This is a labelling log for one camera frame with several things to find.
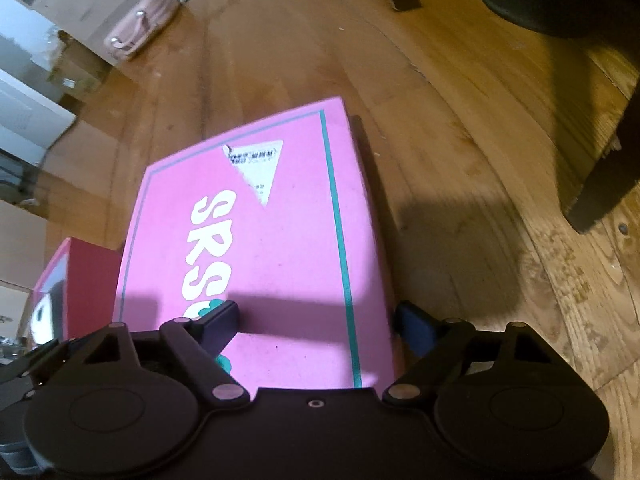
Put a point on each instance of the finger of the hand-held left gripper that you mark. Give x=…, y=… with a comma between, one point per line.
x=47, y=357

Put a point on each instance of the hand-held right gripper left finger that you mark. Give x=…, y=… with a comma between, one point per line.
x=220, y=327

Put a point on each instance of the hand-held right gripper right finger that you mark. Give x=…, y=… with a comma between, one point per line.
x=415, y=327

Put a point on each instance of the black and white plush doll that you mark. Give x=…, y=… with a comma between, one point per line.
x=47, y=312

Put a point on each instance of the pink cardboard box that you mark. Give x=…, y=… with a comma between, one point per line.
x=85, y=280

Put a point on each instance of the pink box lid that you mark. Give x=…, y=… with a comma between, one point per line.
x=280, y=240

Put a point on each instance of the beige drawer cabinet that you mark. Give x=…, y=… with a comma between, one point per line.
x=20, y=245

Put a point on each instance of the white door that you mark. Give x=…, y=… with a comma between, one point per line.
x=30, y=115

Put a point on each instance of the dark wooden chair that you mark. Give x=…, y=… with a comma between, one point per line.
x=605, y=175

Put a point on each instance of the small cardboard box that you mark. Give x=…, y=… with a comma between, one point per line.
x=75, y=67

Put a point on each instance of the pink suitcase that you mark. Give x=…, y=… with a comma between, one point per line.
x=142, y=27

